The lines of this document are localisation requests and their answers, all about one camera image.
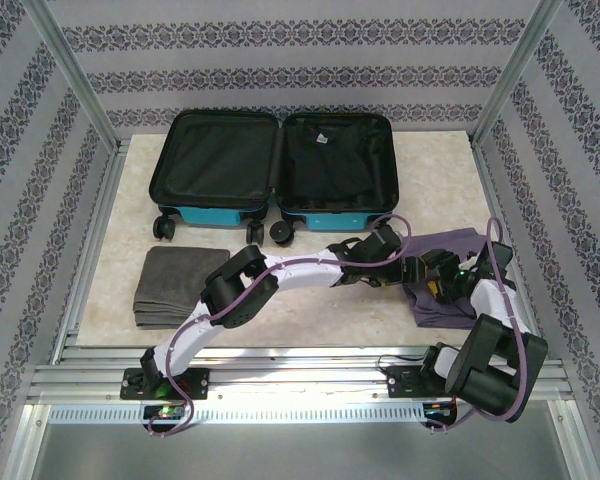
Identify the purple shirt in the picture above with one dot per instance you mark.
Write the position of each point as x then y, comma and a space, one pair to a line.
440, 315

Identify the turquoise hard-shell suitcase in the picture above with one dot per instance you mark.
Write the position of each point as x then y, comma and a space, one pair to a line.
215, 160

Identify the grey towel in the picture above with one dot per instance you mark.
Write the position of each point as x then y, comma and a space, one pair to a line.
180, 280

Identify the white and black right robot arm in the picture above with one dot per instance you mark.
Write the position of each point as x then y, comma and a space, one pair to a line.
500, 370

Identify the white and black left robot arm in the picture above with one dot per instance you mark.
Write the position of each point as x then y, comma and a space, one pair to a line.
300, 272

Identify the black folded shirt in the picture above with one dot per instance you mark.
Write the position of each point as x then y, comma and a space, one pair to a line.
330, 160

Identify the controller board with LED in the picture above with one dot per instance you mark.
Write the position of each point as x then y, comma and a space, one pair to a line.
437, 409
165, 412

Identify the grey metal shelf panel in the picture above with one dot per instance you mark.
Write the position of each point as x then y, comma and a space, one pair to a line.
300, 455

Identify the aluminium side rail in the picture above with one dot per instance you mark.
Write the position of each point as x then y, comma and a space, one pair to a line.
487, 170
105, 200

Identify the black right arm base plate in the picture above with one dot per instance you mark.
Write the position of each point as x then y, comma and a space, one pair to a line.
405, 382

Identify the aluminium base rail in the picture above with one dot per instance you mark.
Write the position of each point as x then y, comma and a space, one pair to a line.
300, 372

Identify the aluminium frame post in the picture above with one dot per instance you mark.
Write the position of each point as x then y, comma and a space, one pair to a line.
515, 65
70, 65
25, 445
572, 440

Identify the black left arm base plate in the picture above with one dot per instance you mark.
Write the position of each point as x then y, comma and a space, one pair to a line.
200, 385

